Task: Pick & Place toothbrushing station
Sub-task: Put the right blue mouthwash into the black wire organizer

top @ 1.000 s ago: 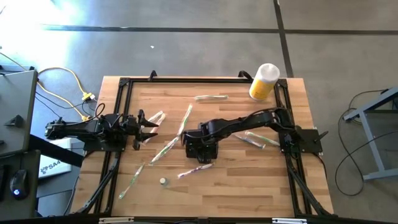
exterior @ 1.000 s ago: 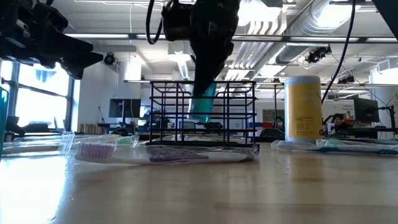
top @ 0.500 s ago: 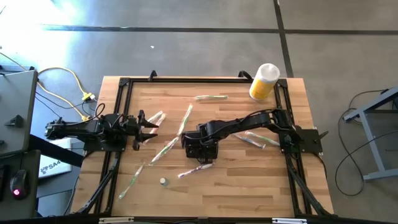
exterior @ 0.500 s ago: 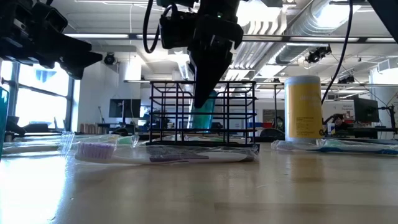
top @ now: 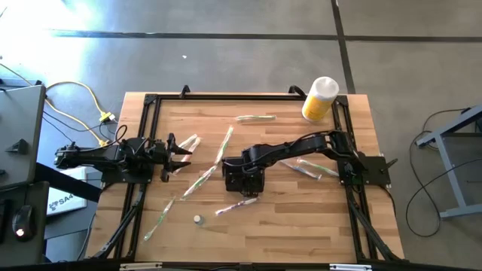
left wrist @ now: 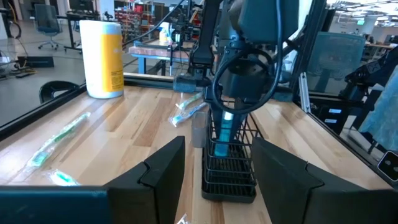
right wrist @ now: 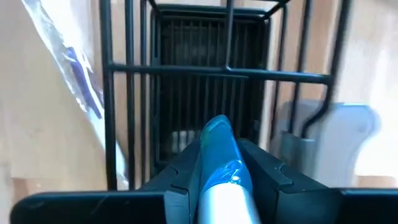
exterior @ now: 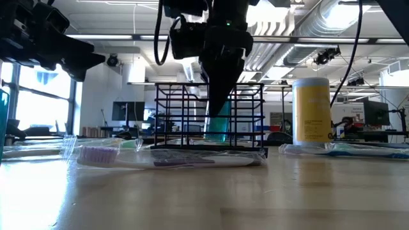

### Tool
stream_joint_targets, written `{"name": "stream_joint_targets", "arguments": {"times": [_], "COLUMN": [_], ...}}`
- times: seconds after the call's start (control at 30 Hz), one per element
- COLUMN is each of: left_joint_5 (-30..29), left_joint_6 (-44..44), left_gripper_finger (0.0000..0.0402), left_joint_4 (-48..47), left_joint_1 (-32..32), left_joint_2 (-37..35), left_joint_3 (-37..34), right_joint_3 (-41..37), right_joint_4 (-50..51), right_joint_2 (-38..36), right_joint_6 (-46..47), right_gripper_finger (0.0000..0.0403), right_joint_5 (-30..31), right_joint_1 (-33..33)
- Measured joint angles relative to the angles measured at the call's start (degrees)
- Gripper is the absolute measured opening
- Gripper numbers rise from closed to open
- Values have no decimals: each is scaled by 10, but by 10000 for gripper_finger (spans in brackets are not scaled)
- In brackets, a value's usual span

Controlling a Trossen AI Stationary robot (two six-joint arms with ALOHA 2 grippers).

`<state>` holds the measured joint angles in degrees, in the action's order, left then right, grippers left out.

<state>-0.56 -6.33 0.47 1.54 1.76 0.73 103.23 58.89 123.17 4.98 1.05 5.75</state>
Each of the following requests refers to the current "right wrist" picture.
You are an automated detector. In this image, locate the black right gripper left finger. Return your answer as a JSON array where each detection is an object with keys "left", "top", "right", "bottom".
[{"left": 10, "top": 139, "right": 203, "bottom": 224}]

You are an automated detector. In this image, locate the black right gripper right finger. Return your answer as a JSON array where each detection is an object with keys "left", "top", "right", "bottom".
[{"left": 238, "top": 138, "right": 398, "bottom": 224}]

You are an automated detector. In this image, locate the small blue mouthwash bottle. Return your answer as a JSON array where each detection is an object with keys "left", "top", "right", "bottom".
[{"left": 197, "top": 114, "right": 262, "bottom": 224}]

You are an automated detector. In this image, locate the purple toothbrush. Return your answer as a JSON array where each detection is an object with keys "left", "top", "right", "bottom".
[{"left": 21, "top": 0, "right": 129, "bottom": 191}]

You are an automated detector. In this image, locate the black wire caddy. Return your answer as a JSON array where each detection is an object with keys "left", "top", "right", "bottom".
[{"left": 98, "top": 0, "right": 353, "bottom": 191}]

